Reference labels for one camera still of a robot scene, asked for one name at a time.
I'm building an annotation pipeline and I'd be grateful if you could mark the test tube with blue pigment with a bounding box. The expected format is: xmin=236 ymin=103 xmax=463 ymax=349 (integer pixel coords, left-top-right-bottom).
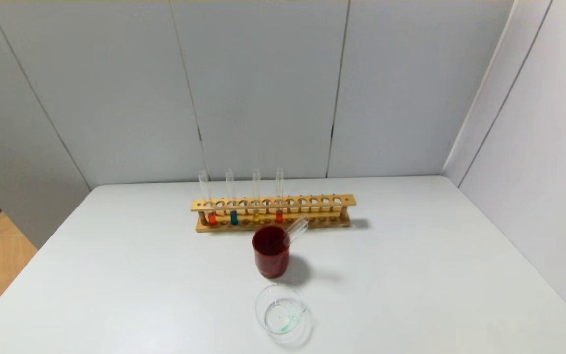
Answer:
xmin=225 ymin=169 xmax=239 ymax=226

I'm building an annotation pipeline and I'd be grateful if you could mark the red plastic cup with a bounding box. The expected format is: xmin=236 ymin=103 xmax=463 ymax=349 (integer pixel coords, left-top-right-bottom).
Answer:
xmin=252 ymin=226 xmax=291 ymax=279

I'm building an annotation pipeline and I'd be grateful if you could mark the test tube with yellow pigment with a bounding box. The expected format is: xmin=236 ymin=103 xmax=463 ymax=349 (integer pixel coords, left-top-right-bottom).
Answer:
xmin=252 ymin=169 xmax=262 ymax=224

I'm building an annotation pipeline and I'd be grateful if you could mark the test tube with orange-red pigment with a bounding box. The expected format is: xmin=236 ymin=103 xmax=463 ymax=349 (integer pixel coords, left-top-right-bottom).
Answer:
xmin=198 ymin=171 xmax=218 ymax=227

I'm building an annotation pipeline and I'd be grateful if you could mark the clear glass beaker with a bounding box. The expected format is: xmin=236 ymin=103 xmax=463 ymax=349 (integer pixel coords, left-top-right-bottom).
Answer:
xmin=255 ymin=284 xmax=308 ymax=336

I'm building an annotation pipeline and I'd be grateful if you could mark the test tube with red pigment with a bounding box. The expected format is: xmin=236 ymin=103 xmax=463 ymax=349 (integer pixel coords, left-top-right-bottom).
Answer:
xmin=275 ymin=168 xmax=284 ymax=224

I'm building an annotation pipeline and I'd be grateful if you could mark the wooden test tube rack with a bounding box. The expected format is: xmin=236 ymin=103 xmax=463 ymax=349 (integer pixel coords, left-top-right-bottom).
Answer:
xmin=190 ymin=194 xmax=357 ymax=233

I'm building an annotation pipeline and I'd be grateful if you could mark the empty clear test tube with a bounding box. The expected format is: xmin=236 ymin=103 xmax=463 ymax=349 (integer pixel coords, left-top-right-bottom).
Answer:
xmin=283 ymin=216 xmax=309 ymax=246

